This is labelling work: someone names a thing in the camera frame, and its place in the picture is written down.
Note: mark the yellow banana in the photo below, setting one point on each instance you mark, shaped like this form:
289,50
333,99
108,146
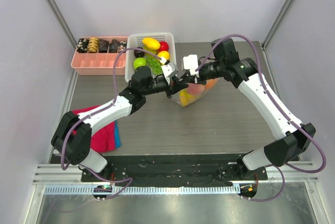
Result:
186,99

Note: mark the yellow pear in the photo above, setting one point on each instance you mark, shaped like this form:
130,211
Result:
164,54

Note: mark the dark mangosteen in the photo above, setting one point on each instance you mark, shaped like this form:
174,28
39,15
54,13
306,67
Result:
138,52

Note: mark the red folded cloth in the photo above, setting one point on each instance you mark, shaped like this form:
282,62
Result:
103,140

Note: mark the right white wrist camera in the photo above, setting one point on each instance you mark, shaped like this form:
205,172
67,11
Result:
190,63

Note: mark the green grapes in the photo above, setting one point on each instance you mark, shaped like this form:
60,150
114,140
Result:
154,64

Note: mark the orange fruit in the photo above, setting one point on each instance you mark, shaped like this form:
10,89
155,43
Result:
210,84

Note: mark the tan swirl pastry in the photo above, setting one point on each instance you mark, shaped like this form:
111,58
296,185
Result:
93,45

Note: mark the white plastic fruit basket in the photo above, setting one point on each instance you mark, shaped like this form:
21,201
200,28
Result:
135,41

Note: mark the white slotted cable duct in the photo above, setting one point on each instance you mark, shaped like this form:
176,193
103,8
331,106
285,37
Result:
93,189

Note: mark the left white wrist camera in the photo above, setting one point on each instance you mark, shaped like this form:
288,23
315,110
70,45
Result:
169,70

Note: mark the blue folded cloth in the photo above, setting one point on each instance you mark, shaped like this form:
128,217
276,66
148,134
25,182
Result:
117,136

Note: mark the yellow mango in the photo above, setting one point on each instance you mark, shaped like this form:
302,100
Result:
151,43

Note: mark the green apple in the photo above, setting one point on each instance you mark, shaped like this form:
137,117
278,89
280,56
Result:
139,62

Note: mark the dark sushi roll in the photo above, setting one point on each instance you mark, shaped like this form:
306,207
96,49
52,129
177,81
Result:
82,45

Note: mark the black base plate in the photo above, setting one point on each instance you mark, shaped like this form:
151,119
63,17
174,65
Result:
190,170

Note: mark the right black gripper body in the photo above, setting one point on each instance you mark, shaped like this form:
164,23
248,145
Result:
193,77

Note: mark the dark chocolate cake slice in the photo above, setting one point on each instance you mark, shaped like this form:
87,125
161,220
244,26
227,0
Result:
103,46

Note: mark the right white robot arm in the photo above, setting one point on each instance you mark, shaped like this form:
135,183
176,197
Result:
292,137

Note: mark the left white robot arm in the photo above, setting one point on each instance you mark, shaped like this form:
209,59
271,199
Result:
72,137

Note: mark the pink peach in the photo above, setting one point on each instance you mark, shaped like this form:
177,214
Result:
196,89

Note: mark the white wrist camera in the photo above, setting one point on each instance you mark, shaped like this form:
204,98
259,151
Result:
190,63
169,70

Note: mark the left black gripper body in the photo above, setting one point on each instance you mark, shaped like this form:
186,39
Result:
157,86

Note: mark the red apple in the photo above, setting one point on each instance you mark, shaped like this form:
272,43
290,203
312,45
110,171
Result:
164,46

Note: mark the clear pink zip top bag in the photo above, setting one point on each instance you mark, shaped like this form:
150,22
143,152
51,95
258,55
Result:
175,97

